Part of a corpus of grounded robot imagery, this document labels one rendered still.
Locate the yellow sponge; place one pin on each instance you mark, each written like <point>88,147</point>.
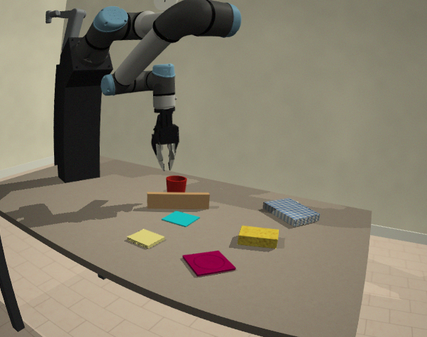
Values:
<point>258,236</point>

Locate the magenta square coaster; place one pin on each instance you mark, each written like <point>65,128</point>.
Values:
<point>208,263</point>

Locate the red cup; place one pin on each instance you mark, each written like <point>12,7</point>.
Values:
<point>176,183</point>

